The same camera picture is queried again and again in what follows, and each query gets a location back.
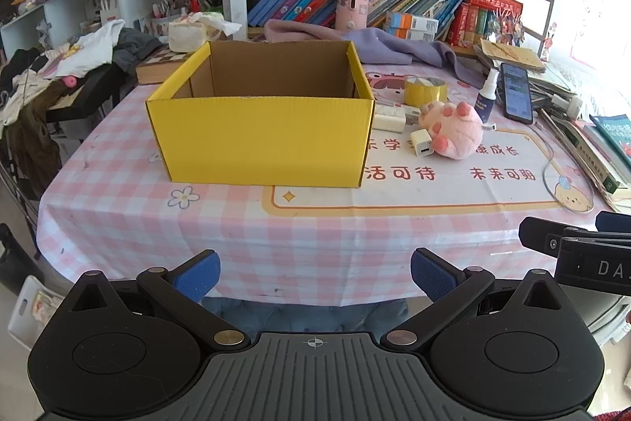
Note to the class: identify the cream garment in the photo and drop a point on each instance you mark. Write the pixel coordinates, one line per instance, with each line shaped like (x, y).
(22, 98)

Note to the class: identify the pink plush toy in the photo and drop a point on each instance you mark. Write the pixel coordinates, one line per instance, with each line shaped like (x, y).
(456, 130)

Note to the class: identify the white plastic carrier bag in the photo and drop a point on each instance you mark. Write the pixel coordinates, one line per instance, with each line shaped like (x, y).
(27, 317)

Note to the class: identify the black smartphone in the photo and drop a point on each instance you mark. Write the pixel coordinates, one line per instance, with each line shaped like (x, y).
(516, 93)

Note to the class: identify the brown garment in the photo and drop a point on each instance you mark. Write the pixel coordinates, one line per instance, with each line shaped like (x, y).
(34, 140)

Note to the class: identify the wooden chessboard box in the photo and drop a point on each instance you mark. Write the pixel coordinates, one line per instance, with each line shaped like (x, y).
(157, 67)

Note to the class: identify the black side desk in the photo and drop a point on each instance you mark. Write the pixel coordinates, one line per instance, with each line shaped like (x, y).
(93, 93)

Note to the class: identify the white t-shirt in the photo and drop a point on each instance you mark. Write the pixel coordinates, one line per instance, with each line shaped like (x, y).
(93, 48)

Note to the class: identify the pink wall poster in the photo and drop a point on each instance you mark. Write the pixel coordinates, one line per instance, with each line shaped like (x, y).
(601, 6)

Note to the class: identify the white pen holder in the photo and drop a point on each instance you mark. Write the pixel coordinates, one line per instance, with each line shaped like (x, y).
(165, 21)

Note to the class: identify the small pink object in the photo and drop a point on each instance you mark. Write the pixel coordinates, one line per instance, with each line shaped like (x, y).
(70, 81)

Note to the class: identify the yellow tape roll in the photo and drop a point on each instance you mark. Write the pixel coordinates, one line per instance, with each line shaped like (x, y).
(424, 94)

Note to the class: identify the cream tissue pack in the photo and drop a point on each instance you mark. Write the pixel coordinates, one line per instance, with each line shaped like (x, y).
(190, 37)

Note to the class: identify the yellow cardboard box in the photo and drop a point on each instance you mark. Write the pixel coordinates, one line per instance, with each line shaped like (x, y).
(261, 140)

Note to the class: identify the cream rectangular block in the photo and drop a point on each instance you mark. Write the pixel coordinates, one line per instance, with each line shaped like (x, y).
(388, 119)

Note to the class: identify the cartoon printed desk mat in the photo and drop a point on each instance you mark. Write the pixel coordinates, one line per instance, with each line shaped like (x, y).
(443, 191)

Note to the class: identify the blue orange small boxes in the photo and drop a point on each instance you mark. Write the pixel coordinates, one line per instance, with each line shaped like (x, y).
(411, 26)

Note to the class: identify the green book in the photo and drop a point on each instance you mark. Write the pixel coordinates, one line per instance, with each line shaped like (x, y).
(616, 135)

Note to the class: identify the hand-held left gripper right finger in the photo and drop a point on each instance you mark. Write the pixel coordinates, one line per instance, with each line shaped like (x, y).
(434, 278)

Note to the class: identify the pile of books and papers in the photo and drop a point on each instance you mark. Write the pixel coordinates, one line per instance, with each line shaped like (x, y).
(591, 154)

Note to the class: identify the purple cloth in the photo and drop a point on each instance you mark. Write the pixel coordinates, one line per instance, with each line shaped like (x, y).
(394, 46)

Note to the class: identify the white power adapter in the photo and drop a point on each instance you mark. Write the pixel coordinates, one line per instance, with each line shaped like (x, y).
(567, 105)

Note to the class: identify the dark spray bottle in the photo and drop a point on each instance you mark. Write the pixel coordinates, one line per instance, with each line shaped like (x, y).
(485, 103)

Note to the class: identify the stack of red dictionaries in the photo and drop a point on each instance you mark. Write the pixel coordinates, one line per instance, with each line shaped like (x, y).
(485, 14)

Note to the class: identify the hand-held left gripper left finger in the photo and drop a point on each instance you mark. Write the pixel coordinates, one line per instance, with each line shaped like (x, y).
(197, 278)

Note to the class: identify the black bag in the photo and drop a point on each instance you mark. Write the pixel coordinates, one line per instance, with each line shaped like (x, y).
(12, 258)

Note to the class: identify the brown envelope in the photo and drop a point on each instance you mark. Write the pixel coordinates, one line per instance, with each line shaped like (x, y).
(512, 53)

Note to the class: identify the white charger plug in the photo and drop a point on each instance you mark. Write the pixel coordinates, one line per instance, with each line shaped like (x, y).
(422, 144)

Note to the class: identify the blue quilted cloth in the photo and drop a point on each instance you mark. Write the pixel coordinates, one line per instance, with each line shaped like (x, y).
(305, 315)

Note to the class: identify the pink cylindrical device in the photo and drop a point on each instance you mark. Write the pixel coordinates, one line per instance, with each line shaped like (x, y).
(353, 4)

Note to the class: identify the grey garment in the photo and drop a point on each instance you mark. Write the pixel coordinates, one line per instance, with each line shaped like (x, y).
(138, 46)

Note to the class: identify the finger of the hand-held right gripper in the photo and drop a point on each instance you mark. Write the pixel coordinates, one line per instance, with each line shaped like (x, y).
(616, 223)
(537, 233)

